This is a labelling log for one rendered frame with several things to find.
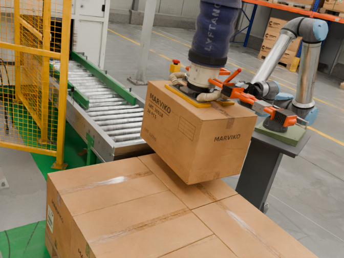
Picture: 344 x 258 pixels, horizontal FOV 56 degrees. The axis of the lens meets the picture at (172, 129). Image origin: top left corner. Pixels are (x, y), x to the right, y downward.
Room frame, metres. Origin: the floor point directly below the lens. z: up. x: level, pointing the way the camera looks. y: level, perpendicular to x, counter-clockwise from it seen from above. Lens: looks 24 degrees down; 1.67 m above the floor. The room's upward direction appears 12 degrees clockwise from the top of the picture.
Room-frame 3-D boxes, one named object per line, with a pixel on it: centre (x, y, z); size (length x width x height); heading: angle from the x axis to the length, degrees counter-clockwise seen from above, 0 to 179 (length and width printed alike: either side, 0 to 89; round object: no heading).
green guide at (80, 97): (3.08, 1.29, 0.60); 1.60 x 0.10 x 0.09; 41
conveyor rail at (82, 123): (2.77, 1.10, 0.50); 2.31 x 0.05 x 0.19; 41
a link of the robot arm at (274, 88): (1.89, -0.51, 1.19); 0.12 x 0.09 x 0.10; 131
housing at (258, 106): (1.53, -0.41, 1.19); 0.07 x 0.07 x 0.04; 39
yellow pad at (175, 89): (1.83, -0.04, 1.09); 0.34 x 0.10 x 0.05; 39
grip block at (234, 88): (1.70, -0.28, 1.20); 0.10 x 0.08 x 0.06; 129
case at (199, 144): (1.87, -0.13, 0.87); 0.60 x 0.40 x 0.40; 36
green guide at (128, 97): (3.43, 0.88, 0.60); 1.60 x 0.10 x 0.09; 41
